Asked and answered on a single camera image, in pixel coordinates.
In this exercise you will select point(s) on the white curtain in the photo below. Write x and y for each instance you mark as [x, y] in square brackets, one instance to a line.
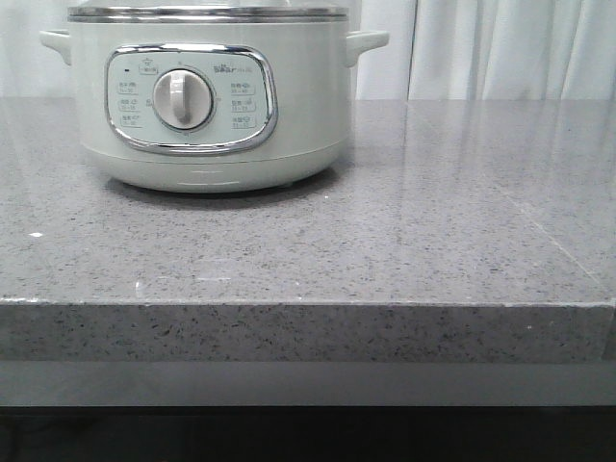
[437, 50]

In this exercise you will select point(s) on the pale green electric cooking pot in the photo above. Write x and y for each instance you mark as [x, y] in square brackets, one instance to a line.
[212, 103]

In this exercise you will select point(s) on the glass pot lid with knob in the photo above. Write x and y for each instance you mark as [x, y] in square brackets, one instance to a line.
[249, 8]

